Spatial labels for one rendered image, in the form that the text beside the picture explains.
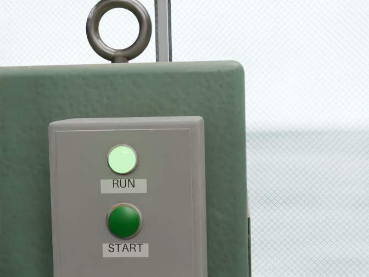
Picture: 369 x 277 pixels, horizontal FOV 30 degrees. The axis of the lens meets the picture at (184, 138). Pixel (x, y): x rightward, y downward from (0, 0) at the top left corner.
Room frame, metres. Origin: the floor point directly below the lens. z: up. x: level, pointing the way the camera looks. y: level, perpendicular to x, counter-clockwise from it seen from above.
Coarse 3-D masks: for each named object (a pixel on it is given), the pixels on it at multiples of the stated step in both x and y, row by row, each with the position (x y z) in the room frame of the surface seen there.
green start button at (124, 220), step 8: (112, 208) 0.44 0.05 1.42; (120, 208) 0.44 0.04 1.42; (128, 208) 0.44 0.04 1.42; (136, 208) 0.44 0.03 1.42; (112, 216) 0.44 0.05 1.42; (120, 216) 0.44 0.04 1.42; (128, 216) 0.44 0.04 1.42; (136, 216) 0.44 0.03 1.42; (112, 224) 0.44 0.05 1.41; (120, 224) 0.44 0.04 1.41; (128, 224) 0.44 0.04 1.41; (136, 224) 0.44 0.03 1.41; (112, 232) 0.44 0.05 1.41; (120, 232) 0.44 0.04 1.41; (128, 232) 0.44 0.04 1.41; (136, 232) 0.44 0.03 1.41
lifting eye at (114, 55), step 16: (112, 0) 0.61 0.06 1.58; (128, 0) 0.61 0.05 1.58; (96, 16) 0.61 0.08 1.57; (144, 16) 0.61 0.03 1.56; (96, 32) 0.61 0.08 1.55; (144, 32) 0.61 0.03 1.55; (96, 48) 0.61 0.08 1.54; (112, 48) 0.61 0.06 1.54; (128, 48) 0.61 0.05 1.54; (144, 48) 0.61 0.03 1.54
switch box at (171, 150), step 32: (64, 128) 0.45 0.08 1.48; (96, 128) 0.45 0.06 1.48; (128, 128) 0.44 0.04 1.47; (160, 128) 0.44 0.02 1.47; (192, 128) 0.44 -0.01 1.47; (64, 160) 0.45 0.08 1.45; (96, 160) 0.44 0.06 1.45; (160, 160) 0.44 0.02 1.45; (192, 160) 0.44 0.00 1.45; (64, 192) 0.45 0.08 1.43; (96, 192) 0.44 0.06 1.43; (160, 192) 0.44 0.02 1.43; (192, 192) 0.44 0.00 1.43; (64, 224) 0.45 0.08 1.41; (96, 224) 0.44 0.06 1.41; (160, 224) 0.44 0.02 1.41; (192, 224) 0.44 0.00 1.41; (64, 256) 0.45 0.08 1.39; (96, 256) 0.44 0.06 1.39; (160, 256) 0.44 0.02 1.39; (192, 256) 0.44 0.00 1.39
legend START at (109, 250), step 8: (104, 248) 0.44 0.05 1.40; (112, 248) 0.44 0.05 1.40; (120, 248) 0.44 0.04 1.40; (128, 248) 0.44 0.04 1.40; (136, 248) 0.44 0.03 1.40; (144, 248) 0.44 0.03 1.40; (104, 256) 0.44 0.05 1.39; (112, 256) 0.44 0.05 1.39; (120, 256) 0.44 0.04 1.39; (128, 256) 0.44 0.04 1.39; (136, 256) 0.44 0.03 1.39; (144, 256) 0.44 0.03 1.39
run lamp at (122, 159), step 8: (120, 144) 0.44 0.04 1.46; (112, 152) 0.44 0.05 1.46; (120, 152) 0.44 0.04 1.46; (128, 152) 0.44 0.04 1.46; (136, 152) 0.44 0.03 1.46; (112, 160) 0.44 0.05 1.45; (120, 160) 0.44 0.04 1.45; (128, 160) 0.44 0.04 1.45; (136, 160) 0.44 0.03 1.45; (112, 168) 0.44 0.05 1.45; (120, 168) 0.44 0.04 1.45; (128, 168) 0.44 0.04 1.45
